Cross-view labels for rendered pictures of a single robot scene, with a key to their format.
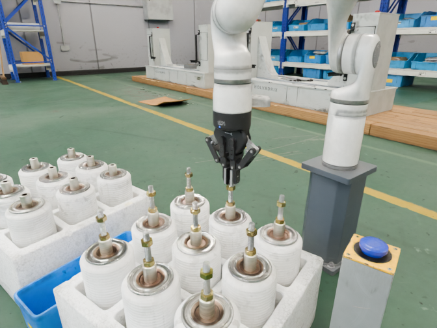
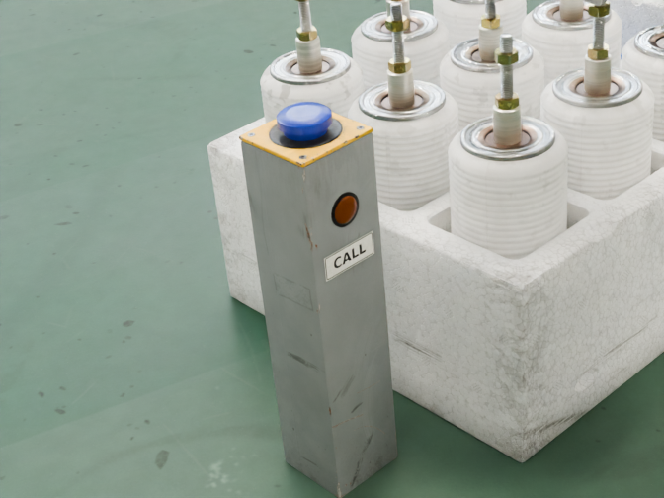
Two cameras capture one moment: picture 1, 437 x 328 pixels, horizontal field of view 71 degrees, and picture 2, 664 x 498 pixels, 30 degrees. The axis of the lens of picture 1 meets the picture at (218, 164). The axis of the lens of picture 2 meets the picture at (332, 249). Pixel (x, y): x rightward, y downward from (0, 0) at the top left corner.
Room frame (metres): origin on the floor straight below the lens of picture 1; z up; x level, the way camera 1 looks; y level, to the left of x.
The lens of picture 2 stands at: (0.59, -1.01, 0.71)
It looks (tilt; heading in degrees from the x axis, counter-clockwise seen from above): 32 degrees down; 104
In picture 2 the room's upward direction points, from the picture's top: 6 degrees counter-clockwise
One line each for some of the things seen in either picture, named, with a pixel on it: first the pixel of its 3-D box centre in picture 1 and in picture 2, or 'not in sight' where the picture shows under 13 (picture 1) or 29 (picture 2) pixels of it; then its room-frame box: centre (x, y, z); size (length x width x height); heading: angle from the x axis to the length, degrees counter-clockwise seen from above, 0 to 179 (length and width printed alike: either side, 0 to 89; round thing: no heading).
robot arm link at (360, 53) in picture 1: (354, 71); not in sight; (0.78, -0.33, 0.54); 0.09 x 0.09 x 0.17; 51
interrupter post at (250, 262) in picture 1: (250, 260); (400, 87); (0.43, -0.05, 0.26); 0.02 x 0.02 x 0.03
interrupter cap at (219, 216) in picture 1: (230, 216); (597, 88); (0.59, -0.03, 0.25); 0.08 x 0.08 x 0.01
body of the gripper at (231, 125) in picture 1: (231, 129); not in sight; (0.59, -0.03, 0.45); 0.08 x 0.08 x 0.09
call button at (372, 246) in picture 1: (372, 248); (304, 124); (0.39, -0.24, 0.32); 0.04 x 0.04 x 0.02
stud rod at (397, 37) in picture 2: (250, 242); (398, 45); (0.43, -0.05, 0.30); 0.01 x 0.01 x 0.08
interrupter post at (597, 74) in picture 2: (230, 211); (597, 73); (0.59, -0.03, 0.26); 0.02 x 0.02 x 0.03
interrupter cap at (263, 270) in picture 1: (250, 267); (401, 101); (0.43, -0.05, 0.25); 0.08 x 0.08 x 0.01
